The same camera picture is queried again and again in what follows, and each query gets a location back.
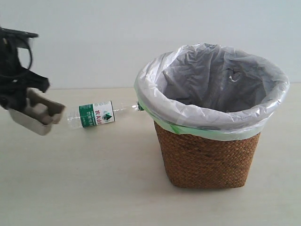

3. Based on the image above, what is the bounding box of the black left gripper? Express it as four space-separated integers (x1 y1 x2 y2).
0 27 50 110

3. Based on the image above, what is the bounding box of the green label water bottle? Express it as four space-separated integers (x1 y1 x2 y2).
66 100 144 129

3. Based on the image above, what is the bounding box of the woven brown wastebasket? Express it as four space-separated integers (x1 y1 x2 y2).
154 123 260 189

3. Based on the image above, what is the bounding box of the white plastic bin liner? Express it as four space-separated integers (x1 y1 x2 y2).
134 43 290 141

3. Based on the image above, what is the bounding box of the black cable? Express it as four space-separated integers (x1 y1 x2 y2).
0 39 34 81

